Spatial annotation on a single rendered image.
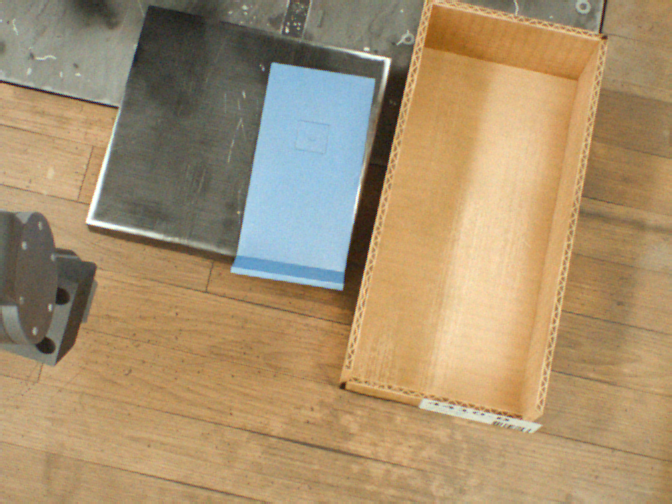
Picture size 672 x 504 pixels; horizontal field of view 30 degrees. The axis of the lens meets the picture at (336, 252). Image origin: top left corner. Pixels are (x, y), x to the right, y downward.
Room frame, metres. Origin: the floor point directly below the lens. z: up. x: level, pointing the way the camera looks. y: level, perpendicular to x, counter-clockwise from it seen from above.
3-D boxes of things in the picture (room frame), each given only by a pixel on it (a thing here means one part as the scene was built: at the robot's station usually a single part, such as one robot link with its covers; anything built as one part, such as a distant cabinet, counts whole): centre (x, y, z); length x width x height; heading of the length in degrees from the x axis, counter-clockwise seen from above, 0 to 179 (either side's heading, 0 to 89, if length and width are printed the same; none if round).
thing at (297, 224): (0.27, 0.03, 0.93); 0.15 x 0.07 x 0.03; 0
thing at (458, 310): (0.26, -0.09, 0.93); 0.25 x 0.13 x 0.08; 176
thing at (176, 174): (0.29, 0.07, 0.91); 0.17 x 0.16 x 0.02; 86
